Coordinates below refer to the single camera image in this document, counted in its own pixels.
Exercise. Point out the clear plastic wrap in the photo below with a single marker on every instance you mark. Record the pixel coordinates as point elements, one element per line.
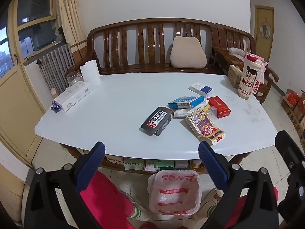
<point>212,112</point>

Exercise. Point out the grey radiator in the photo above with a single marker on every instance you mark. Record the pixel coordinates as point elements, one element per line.
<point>56,64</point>

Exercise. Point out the beige slipper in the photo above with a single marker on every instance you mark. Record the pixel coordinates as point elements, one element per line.
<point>140,207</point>
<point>205,202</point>

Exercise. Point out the wooden armchair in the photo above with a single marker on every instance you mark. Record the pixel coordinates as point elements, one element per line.
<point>234,38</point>

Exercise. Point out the small blue packet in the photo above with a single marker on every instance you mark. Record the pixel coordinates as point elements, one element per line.
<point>56,106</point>

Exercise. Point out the white paper towel roll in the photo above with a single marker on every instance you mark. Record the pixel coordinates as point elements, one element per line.
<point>90,72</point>

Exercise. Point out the wooden slatted bench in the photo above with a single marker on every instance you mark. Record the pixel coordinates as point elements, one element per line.
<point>147,35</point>

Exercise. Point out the long white box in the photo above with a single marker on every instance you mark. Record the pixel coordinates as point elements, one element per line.
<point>73,95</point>

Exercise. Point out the person's pants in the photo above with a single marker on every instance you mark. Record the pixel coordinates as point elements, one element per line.
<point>107,200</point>

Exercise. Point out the baby wipes pack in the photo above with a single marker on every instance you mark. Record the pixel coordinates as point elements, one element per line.
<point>133,165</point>

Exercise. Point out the light blue carton box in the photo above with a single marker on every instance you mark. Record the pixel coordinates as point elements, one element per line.
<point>185,102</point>

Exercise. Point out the red cigarette box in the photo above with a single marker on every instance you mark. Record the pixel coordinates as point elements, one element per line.
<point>219,107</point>

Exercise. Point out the beige cushion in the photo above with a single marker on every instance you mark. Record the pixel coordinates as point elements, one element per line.
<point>188,52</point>

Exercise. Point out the pink printed plastic bag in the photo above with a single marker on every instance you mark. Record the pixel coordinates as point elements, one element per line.
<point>261,69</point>

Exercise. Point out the white tissue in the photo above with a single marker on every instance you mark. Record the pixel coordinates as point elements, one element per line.
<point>181,112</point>

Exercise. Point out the yellow balcony door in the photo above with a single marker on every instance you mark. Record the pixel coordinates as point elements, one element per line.
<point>16,100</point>

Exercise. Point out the brown cardboard box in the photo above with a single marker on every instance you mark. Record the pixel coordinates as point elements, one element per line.
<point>234,76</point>

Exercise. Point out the window with yellow frame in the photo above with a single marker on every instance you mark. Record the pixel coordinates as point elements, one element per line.
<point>31,21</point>

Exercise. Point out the gold patterned box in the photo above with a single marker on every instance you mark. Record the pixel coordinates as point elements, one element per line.
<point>203,126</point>

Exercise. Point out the white and blue box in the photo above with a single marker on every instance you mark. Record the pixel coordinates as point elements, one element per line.
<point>200,89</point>

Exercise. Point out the white cartoon tumbler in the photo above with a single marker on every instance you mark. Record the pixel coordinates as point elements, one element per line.
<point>247,78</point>

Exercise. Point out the row of cardboard boxes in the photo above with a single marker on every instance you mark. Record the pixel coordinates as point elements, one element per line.
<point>295,109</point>

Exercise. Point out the black box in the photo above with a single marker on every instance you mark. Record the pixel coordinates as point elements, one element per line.
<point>156,121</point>

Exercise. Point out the green packet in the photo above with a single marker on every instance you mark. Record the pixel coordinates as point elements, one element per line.
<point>164,164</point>

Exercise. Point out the bin with printed plastic bag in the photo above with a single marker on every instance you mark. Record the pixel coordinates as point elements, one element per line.
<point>174,193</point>

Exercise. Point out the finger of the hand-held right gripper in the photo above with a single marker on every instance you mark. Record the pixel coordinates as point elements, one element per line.
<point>286,148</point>

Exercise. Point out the clear glass cup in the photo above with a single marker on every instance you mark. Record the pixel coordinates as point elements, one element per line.
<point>74,78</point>

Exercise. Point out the cream patterned curtain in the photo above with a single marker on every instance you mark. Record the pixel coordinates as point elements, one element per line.
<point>70,16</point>

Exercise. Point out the grey rolled cloth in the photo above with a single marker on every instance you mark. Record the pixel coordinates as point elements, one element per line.
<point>237,52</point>

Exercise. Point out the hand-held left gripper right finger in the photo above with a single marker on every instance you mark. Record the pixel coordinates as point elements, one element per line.
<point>213,167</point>

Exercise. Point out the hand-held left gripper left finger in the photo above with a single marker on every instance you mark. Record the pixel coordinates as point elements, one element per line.
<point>91,167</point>

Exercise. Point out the yellow room door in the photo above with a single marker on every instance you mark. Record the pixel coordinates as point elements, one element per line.
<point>263,28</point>

